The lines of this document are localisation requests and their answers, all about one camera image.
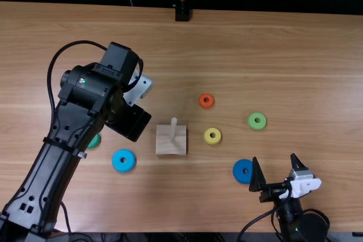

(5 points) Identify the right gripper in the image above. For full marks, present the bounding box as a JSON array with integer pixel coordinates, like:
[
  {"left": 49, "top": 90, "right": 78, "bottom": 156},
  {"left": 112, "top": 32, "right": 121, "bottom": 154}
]
[{"left": 248, "top": 152, "right": 308, "bottom": 204}]

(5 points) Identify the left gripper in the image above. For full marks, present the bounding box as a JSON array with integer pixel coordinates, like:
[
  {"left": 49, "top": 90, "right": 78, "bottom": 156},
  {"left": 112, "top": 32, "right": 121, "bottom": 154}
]
[{"left": 105, "top": 103, "right": 152, "bottom": 143}]

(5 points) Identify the wooden peg base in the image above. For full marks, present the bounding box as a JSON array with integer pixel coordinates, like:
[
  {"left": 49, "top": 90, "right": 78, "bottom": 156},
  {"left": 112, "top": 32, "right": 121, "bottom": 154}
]
[{"left": 155, "top": 117, "right": 188, "bottom": 156}]

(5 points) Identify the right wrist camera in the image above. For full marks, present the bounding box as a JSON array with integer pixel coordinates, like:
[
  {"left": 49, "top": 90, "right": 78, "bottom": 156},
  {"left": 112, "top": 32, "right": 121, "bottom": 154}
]
[{"left": 278, "top": 168, "right": 323, "bottom": 199}]

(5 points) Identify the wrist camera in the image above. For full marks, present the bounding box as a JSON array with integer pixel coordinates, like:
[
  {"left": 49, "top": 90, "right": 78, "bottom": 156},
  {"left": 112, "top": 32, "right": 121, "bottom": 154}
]
[
  {"left": 124, "top": 67, "right": 154, "bottom": 107},
  {"left": 278, "top": 168, "right": 323, "bottom": 199}
]

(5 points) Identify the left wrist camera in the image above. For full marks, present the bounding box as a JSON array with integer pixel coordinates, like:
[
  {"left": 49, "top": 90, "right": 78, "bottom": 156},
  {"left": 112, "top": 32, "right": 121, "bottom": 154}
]
[{"left": 124, "top": 67, "right": 154, "bottom": 107}]

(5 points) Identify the dark blue ring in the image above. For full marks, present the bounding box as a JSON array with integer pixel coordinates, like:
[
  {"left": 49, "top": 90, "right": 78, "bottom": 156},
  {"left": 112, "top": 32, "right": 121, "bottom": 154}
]
[{"left": 232, "top": 159, "right": 254, "bottom": 185}]

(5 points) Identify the dark green ring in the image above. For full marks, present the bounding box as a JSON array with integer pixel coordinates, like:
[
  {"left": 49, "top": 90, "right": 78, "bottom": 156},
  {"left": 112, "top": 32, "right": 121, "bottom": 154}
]
[{"left": 86, "top": 132, "right": 102, "bottom": 150}]

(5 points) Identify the light blue ring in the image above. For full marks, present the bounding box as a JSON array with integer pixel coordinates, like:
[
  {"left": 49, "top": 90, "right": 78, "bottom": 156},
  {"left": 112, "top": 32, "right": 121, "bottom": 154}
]
[{"left": 111, "top": 148, "right": 137, "bottom": 173}]

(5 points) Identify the light green ring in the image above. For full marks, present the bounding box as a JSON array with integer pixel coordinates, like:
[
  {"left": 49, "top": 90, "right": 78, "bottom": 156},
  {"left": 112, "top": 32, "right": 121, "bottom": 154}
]
[{"left": 247, "top": 112, "right": 268, "bottom": 131}]

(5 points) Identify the black cable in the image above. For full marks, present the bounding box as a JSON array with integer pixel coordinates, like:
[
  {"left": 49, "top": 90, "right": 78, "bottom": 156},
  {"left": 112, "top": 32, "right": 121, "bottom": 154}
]
[
  {"left": 237, "top": 205, "right": 284, "bottom": 242},
  {"left": 58, "top": 201, "right": 94, "bottom": 242},
  {"left": 124, "top": 57, "right": 145, "bottom": 93},
  {"left": 47, "top": 40, "right": 110, "bottom": 112}
]

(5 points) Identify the yellow ring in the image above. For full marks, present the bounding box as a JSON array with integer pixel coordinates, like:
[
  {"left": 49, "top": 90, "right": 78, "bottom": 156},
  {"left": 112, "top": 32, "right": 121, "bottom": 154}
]
[{"left": 203, "top": 128, "right": 223, "bottom": 145}]

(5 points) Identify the orange ring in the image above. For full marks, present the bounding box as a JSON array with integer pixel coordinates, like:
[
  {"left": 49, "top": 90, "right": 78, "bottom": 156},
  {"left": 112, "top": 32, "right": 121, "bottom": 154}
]
[{"left": 199, "top": 93, "right": 215, "bottom": 109}]

